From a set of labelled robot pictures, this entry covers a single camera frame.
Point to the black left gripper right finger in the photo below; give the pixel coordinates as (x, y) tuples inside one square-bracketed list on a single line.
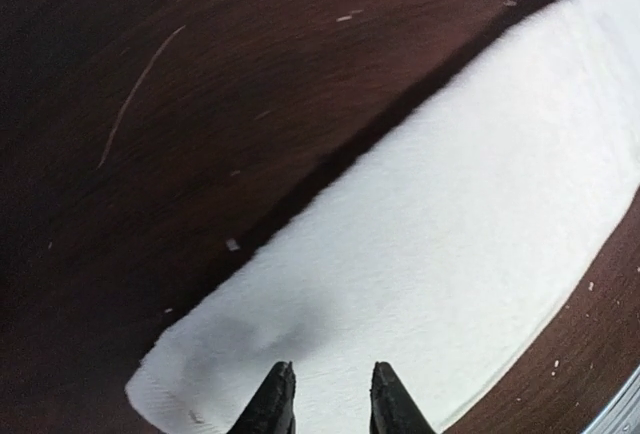
[(393, 410)]

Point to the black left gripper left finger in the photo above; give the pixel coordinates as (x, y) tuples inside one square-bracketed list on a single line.
[(270, 410)]

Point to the white towel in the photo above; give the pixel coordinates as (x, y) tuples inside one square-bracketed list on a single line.
[(444, 250)]

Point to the aluminium front rail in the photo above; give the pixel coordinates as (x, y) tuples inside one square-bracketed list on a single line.
[(622, 414)]

